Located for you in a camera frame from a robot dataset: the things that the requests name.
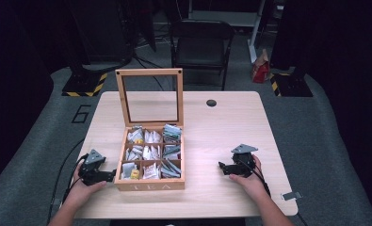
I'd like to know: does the red paper bag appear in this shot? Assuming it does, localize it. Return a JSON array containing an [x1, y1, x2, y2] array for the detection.
[[251, 48, 271, 84]]

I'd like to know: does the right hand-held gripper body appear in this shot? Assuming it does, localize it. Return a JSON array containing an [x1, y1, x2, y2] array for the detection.
[[230, 143, 259, 179]]

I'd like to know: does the grey tape strip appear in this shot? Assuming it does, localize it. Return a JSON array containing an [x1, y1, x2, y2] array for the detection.
[[282, 191, 303, 202]]

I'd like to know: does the person's left hand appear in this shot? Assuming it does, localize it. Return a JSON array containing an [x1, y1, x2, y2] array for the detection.
[[68, 162, 108, 205]]

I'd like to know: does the white desk leg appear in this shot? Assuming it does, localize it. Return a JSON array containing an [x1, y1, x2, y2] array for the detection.
[[247, 0, 267, 64]]

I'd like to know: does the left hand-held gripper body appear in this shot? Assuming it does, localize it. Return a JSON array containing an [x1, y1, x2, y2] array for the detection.
[[77, 148, 107, 186]]

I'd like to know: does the person's right hand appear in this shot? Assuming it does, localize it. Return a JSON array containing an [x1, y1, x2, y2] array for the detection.
[[228, 154, 271, 200]]

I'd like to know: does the black folding chair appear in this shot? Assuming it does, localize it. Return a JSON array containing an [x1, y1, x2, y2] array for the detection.
[[170, 19, 235, 91]]

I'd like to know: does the wooden tea box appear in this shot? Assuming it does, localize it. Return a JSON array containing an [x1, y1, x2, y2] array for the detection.
[[114, 68, 186, 192]]

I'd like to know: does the black floor cable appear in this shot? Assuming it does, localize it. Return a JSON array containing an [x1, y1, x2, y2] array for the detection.
[[132, 55, 167, 92]]

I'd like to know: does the assorted tea bags group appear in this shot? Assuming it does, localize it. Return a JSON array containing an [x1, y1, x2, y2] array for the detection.
[[121, 123, 183, 181]]

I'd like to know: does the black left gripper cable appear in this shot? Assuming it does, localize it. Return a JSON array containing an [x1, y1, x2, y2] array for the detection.
[[47, 138, 90, 224]]

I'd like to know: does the yellow-black striped stand base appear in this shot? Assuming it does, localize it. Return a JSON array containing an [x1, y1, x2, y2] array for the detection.
[[61, 71, 108, 98], [269, 73, 314, 98]]

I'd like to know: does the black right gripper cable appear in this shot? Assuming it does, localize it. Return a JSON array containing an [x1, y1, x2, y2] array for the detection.
[[236, 158, 310, 226]]

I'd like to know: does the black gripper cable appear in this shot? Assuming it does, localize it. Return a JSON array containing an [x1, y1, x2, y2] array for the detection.
[[236, 158, 310, 226], [47, 138, 90, 224]]

